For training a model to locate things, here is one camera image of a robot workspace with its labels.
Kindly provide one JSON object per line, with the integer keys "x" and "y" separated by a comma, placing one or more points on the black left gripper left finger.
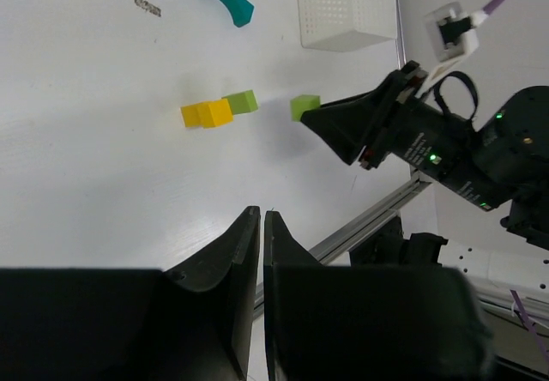
{"x": 190, "y": 322}

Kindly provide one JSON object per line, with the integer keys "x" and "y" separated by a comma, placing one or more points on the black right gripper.
{"x": 505, "y": 160}

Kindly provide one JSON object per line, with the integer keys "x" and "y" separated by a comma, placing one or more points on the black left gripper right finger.
{"x": 375, "y": 322}

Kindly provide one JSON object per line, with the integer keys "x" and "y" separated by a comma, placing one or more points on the green cube block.
{"x": 303, "y": 103}

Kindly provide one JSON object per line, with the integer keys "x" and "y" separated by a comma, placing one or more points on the green long block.
{"x": 242, "y": 102}

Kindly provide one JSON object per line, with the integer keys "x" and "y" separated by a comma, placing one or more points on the white perforated plastic basket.
{"x": 346, "y": 25}

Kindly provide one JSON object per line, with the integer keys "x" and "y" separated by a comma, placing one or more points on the yellow cube block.
{"x": 215, "y": 113}

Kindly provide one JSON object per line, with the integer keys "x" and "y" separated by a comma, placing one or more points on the yellow long block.
{"x": 191, "y": 116}

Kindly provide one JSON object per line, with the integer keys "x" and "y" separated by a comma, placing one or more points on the small metal screw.
{"x": 148, "y": 7}

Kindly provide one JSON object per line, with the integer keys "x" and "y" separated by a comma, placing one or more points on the aluminium front rail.
{"x": 364, "y": 225}

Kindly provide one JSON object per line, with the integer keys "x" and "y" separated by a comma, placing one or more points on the aluminium side rail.
{"x": 399, "y": 41}

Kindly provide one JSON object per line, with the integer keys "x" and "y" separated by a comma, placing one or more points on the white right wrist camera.
{"x": 451, "y": 31}

